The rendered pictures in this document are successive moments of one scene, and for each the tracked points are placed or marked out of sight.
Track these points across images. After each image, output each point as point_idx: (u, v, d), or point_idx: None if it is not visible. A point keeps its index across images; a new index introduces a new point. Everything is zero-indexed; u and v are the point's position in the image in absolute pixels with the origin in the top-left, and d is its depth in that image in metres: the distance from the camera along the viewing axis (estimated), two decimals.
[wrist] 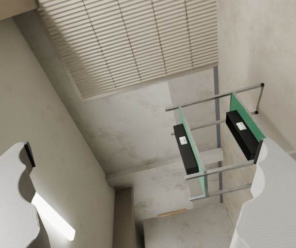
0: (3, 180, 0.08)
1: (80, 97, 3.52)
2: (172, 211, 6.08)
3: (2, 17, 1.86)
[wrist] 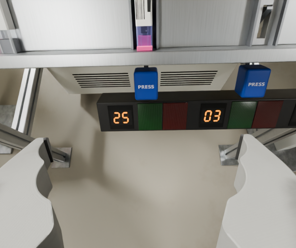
0: (22, 173, 0.09)
1: None
2: None
3: None
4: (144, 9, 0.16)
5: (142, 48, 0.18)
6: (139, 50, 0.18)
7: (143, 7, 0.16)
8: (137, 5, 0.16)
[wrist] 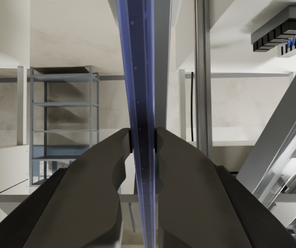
0: (104, 159, 0.09)
1: None
2: None
3: None
4: None
5: None
6: None
7: None
8: None
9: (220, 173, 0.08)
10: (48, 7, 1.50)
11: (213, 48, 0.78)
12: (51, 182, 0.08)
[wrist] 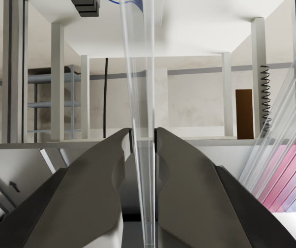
0: (104, 159, 0.09)
1: None
2: None
3: None
4: None
5: None
6: None
7: None
8: None
9: (220, 173, 0.08)
10: None
11: (70, 21, 0.64)
12: (51, 182, 0.08)
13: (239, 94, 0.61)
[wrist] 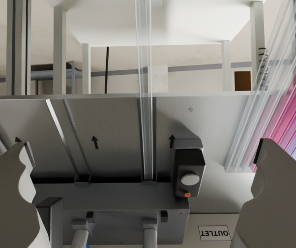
0: (3, 180, 0.08)
1: None
2: None
3: None
4: None
5: None
6: None
7: None
8: None
9: None
10: None
11: (72, 5, 0.65)
12: None
13: (238, 76, 0.62)
